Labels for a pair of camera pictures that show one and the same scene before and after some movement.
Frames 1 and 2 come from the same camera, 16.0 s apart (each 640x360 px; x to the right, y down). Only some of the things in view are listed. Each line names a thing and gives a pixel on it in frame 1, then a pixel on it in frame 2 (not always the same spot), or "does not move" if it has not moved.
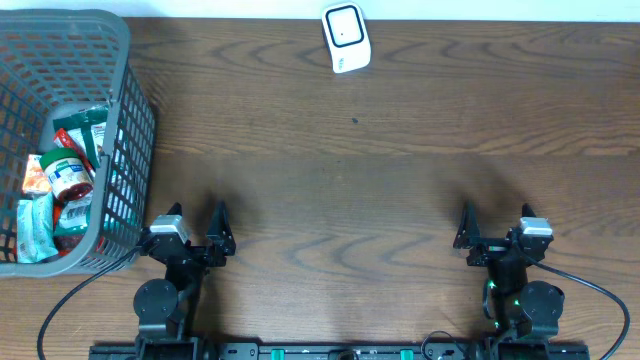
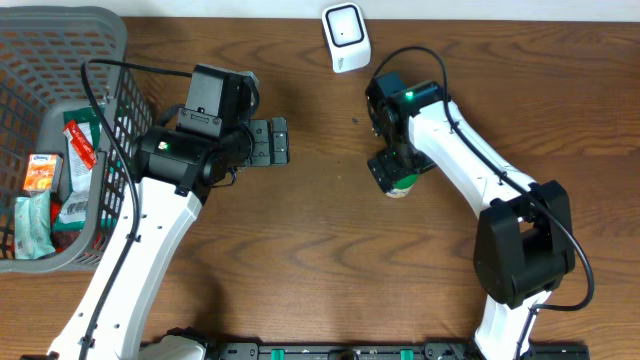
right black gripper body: [489, 251] to [399, 162]
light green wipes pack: [35, 235] does not move
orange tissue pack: [36, 179] does not move
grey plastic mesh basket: [54, 63] does not move
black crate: [195, 351] does not move
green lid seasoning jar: [67, 173] to [402, 186]
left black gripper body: [213, 261] to [265, 142]
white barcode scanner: [347, 36] does not move
